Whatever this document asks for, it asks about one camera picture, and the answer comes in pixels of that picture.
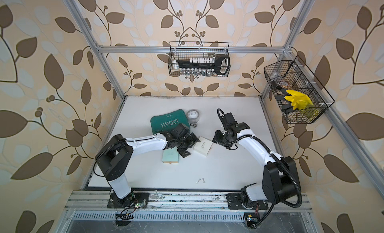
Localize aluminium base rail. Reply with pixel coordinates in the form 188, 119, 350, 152
63, 190, 313, 213

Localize right black wire basket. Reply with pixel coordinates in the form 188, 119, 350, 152
264, 56, 335, 124

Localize green plastic tool case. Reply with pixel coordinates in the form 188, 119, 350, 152
150, 109, 190, 134

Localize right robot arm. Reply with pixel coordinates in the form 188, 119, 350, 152
213, 108, 303, 209

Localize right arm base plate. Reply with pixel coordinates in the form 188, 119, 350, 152
226, 193, 269, 210

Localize centre black wire basket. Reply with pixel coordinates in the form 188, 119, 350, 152
168, 41, 231, 77

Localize yellow rubber glove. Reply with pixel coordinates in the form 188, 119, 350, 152
288, 90, 314, 110

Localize black pliers in basket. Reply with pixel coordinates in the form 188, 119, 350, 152
272, 81, 294, 113

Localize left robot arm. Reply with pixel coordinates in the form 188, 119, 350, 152
95, 123, 200, 200

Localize socket set on black rail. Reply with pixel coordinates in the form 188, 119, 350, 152
171, 55, 231, 77

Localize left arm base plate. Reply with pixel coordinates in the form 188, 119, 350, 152
107, 192, 150, 209

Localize cream jewelry box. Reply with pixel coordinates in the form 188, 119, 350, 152
193, 136, 213, 156

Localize black wire basket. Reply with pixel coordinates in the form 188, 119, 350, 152
168, 41, 231, 77
264, 56, 335, 124

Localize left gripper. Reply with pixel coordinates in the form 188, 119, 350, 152
175, 132, 203, 157

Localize mint green jewelry box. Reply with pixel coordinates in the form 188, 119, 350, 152
162, 147, 180, 164

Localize black corrugated cable conduit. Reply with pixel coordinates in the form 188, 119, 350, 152
216, 108, 303, 209

